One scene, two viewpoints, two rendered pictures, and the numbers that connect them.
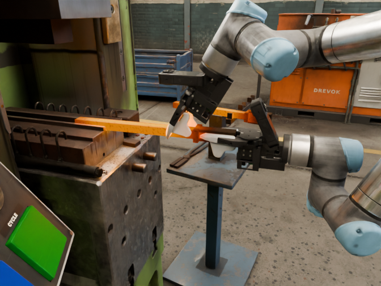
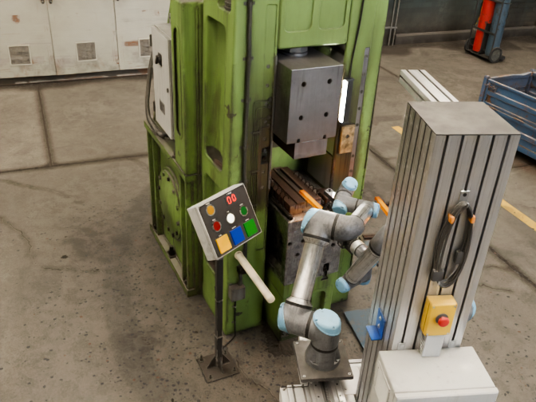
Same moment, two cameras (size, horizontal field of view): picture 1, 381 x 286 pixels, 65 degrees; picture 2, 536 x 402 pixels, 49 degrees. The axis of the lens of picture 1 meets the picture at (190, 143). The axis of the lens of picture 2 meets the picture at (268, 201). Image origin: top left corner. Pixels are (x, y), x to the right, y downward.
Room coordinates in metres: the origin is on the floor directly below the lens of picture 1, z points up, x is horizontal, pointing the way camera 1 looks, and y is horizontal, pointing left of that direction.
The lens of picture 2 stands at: (-1.39, -1.69, 2.66)
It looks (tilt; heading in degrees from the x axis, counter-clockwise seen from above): 30 degrees down; 46
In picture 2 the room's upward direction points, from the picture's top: 3 degrees clockwise
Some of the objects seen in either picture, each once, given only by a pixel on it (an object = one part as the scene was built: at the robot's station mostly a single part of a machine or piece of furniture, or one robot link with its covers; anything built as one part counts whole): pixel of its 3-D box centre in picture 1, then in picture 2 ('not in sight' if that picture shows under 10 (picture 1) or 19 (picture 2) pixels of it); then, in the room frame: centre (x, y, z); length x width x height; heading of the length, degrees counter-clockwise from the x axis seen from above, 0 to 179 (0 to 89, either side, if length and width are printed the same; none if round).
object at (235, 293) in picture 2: not in sight; (236, 291); (0.44, 0.45, 0.36); 0.09 x 0.07 x 0.12; 164
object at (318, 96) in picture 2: not in sight; (302, 91); (0.85, 0.42, 1.56); 0.42 x 0.39 x 0.40; 74
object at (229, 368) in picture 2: not in sight; (217, 360); (0.19, 0.32, 0.05); 0.22 x 0.22 x 0.09; 74
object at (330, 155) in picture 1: (333, 155); (366, 256); (0.61, -0.33, 0.98); 0.11 x 0.08 x 0.09; 74
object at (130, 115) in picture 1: (118, 121); (326, 197); (0.94, 0.24, 0.95); 0.12 x 0.08 x 0.06; 74
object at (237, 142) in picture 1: (236, 140); not in sight; (0.65, -0.11, 1.00); 0.09 x 0.05 x 0.02; 77
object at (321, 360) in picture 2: not in sight; (323, 349); (0.08, -0.55, 0.87); 0.15 x 0.15 x 0.10
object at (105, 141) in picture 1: (42, 133); (288, 189); (0.81, 0.43, 0.96); 0.42 x 0.20 x 0.09; 74
